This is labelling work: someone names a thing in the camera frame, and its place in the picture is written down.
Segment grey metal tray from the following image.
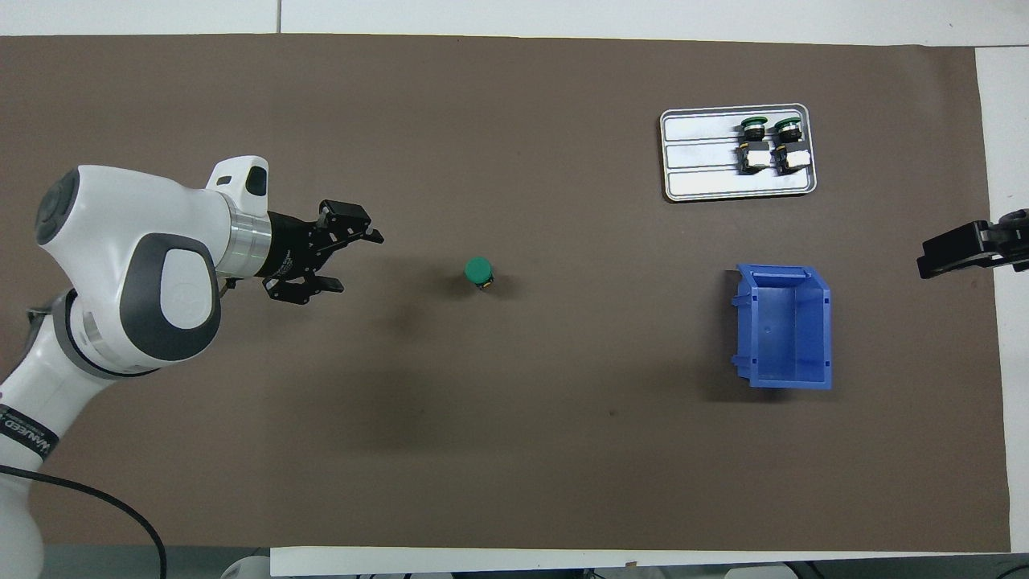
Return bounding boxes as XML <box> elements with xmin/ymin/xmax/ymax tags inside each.
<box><xmin>658</xmin><ymin>102</ymin><xmax>819</xmax><ymax>204</ymax></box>

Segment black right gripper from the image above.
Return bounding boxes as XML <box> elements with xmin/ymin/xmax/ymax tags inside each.
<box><xmin>917</xmin><ymin>208</ymin><xmax>1029</xmax><ymax>281</ymax></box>

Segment blue plastic storage bin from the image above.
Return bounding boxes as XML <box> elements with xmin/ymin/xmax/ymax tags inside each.
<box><xmin>729</xmin><ymin>262</ymin><xmax>834</xmax><ymax>392</ymax></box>

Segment brown paper table mat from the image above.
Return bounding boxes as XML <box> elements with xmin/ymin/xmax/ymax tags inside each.
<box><xmin>0</xmin><ymin>33</ymin><xmax>1012</xmax><ymax>555</ymax></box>

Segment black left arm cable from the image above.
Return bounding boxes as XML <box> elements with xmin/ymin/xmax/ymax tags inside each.
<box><xmin>0</xmin><ymin>464</ymin><xmax>168</xmax><ymax>579</ymax></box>

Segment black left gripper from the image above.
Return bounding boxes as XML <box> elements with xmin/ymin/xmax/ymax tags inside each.
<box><xmin>264</xmin><ymin>199</ymin><xmax>386</xmax><ymax>306</ymax></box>

